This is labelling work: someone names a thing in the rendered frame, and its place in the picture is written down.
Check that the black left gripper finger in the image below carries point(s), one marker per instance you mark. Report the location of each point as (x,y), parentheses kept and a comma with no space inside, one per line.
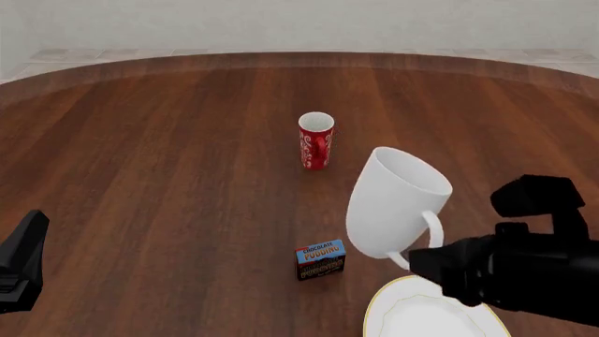
(25,245)

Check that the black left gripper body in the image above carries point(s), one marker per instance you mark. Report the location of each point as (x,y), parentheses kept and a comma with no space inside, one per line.
(18,293)

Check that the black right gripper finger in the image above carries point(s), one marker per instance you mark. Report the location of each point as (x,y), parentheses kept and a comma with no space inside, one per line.
(454,267)

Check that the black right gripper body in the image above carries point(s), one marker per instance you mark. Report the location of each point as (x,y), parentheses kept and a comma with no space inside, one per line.
(538,277)

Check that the white mug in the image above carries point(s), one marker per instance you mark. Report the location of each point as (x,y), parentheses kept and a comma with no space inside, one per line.
(393,207)

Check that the white plate with yellow rim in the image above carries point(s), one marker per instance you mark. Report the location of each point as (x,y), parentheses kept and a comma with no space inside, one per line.
(421,312)

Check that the red patterned mug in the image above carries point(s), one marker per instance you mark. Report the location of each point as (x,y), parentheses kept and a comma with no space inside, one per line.
(316,147)

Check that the chocolate pudding box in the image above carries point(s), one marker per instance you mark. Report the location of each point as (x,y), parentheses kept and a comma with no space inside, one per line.
(320,259)

